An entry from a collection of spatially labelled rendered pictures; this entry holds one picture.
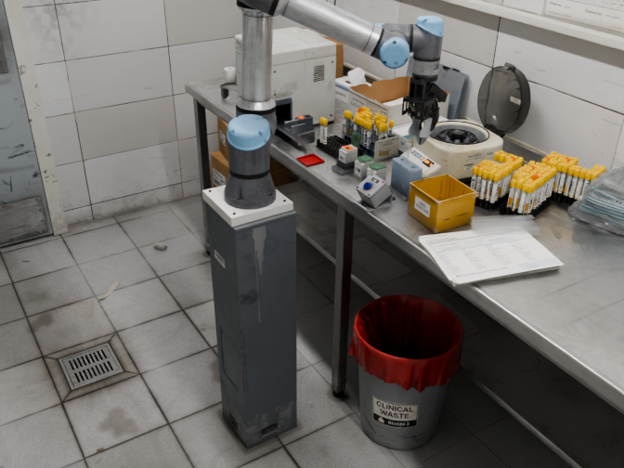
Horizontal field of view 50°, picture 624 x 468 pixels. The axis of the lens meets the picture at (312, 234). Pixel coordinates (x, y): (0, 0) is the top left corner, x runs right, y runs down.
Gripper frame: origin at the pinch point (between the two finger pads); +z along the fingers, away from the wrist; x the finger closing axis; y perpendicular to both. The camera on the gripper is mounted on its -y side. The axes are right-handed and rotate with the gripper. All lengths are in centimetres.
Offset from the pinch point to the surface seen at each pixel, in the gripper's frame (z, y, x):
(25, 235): 97, 20, -208
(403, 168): 7.4, 6.9, -1.5
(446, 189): 11.5, 4.0, 11.5
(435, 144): 4.8, -10.6, -0.8
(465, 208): 11.4, 11.6, 21.5
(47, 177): 68, 6, -202
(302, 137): 11.0, -1.1, -45.9
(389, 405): 83, 22, 10
